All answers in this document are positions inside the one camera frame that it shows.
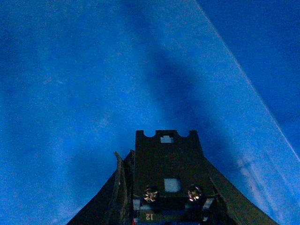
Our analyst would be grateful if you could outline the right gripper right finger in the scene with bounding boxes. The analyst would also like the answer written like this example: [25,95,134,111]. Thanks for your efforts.
[203,157,277,225]

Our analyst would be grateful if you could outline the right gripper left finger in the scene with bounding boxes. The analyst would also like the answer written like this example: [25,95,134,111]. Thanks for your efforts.
[67,150,135,225]

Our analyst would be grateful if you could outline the black push button switch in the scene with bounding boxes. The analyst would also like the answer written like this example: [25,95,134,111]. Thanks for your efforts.
[132,130,216,225]

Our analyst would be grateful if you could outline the blue plastic bin, middle empty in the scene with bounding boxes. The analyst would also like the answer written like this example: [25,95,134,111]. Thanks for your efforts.
[0,0,300,225]

